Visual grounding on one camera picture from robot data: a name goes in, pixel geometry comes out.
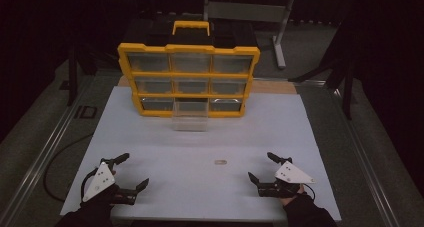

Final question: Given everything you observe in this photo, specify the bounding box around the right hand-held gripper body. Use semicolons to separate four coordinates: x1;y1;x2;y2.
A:
257;156;316;199

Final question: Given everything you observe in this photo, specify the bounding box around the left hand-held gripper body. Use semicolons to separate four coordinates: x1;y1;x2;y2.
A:
81;157;138;207

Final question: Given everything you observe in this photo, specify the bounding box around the clear plastic drawer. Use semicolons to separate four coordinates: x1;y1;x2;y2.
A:
171;98;211;132

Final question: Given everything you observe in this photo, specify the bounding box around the person's left hand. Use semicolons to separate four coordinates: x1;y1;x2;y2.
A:
87;186;118;211

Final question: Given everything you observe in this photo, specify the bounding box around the person's right hand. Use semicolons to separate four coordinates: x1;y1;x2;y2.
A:
280;184;306;207

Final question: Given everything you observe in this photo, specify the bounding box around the white table sheet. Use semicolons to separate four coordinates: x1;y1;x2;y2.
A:
59;85;343;222

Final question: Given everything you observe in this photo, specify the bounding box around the black floor socket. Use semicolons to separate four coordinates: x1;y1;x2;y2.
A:
74;104;98;120

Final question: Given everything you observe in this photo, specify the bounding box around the set of closed clear drawers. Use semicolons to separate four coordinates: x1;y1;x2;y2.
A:
126;52;254;113

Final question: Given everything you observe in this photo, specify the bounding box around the dark stand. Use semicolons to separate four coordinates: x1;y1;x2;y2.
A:
67;41;99;107
288;18;356;121

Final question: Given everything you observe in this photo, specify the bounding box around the yellow and black organizer cabinet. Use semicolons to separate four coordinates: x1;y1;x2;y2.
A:
117;20;261;119

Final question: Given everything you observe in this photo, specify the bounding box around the grey metal stand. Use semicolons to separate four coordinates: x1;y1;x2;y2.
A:
202;0;298;70

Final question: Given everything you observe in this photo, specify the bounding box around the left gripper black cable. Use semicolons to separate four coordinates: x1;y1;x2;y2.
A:
80;166;101;201

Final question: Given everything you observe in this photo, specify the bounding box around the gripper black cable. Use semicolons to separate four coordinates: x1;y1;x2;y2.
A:
80;166;101;201
302;182;317;201

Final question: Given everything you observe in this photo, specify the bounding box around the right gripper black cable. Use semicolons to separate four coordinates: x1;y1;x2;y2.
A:
302;182;317;201

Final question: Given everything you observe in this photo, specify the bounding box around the black floor cable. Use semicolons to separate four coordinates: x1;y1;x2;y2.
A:
42;132;95;203

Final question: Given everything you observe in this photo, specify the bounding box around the metal floor rail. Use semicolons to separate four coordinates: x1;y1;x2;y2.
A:
0;76;98;227
328;86;403;227

